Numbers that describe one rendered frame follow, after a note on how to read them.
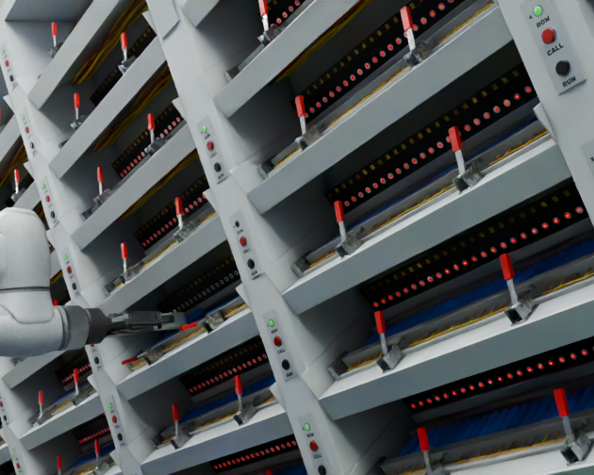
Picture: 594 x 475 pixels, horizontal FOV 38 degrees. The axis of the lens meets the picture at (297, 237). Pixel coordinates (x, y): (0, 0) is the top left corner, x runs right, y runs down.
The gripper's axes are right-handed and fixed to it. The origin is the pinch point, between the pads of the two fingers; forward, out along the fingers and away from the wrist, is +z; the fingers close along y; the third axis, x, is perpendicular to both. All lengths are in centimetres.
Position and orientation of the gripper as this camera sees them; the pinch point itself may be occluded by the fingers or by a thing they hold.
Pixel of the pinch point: (169, 320)
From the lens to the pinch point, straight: 192.0
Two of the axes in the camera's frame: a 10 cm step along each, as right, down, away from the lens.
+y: -5.7, 3.5, 7.4
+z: 7.9, 0.0, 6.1
